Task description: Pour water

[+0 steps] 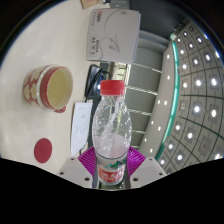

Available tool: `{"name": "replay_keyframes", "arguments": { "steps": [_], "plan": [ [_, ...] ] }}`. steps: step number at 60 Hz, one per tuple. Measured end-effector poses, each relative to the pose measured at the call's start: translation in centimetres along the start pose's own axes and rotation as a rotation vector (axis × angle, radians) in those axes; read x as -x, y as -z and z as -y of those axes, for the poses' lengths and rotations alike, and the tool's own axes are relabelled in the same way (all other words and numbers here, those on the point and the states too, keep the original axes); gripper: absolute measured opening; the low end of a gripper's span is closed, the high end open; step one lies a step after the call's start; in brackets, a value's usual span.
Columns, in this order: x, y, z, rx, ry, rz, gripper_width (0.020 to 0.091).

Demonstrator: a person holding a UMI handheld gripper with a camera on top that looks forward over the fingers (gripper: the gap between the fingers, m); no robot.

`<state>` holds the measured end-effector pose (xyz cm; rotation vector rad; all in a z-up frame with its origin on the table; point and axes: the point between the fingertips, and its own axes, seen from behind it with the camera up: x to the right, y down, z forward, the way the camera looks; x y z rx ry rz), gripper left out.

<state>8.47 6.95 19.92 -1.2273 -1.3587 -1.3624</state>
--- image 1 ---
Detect flat round red coaster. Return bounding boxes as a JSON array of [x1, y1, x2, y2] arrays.
[[33, 137, 53, 164]]

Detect red and cream mug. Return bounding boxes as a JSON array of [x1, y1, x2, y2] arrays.
[[22, 64, 74, 114]]

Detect white printed paper sheet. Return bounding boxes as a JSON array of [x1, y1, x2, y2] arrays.
[[70, 101, 94, 158]]

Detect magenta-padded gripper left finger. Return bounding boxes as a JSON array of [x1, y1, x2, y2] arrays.
[[55, 146, 98, 190]]

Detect white copy paper box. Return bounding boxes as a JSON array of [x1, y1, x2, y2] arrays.
[[85, 8, 142, 64]]

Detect round ceiling lights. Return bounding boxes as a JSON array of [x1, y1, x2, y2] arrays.
[[149, 23, 224, 171]]

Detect brown cardboard sheet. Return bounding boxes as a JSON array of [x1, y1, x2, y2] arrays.
[[79, 0, 108, 10]]

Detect clear red-capped water bottle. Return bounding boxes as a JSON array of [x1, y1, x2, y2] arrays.
[[91, 79, 133, 187]]

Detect black desk phone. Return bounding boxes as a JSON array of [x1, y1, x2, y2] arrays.
[[84, 64, 111, 103]]

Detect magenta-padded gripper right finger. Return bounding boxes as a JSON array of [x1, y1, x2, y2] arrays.
[[124, 146, 168, 190]]

